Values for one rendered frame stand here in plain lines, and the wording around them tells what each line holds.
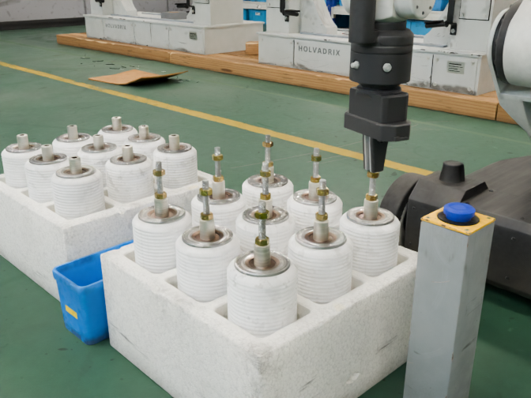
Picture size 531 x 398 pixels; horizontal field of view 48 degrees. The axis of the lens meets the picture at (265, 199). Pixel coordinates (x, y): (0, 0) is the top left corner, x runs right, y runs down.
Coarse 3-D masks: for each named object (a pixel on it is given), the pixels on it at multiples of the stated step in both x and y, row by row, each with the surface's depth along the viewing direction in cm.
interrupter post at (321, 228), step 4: (316, 220) 86; (328, 220) 86; (316, 224) 86; (320, 224) 86; (324, 224) 86; (328, 224) 86; (316, 228) 86; (320, 228) 86; (324, 228) 86; (328, 228) 87; (316, 232) 86; (320, 232) 86; (324, 232) 86; (328, 232) 87; (316, 236) 87; (320, 236) 86; (324, 236) 86; (328, 236) 87; (316, 240) 87; (320, 240) 87; (324, 240) 87
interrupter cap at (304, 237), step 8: (296, 232) 89; (304, 232) 89; (312, 232) 89; (336, 232) 89; (296, 240) 87; (304, 240) 86; (312, 240) 87; (328, 240) 87; (336, 240) 86; (344, 240) 86; (312, 248) 84; (320, 248) 84; (328, 248) 84
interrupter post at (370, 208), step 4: (364, 200) 94; (364, 204) 94; (368, 204) 94; (372, 204) 93; (376, 204) 94; (364, 208) 94; (368, 208) 94; (372, 208) 94; (376, 208) 94; (364, 212) 95; (368, 212) 94; (372, 212) 94; (376, 212) 94; (364, 216) 95; (368, 216) 94; (372, 216) 94; (376, 216) 95
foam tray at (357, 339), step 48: (144, 288) 90; (384, 288) 89; (144, 336) 94; (192, 336) 83; (240, 336) 76; (288, 336) 76; (336, 336) 83; (384, 336) 93; (192, 384) 87; (240, 384) 77; (288, 384) 78; (336, 384) 87
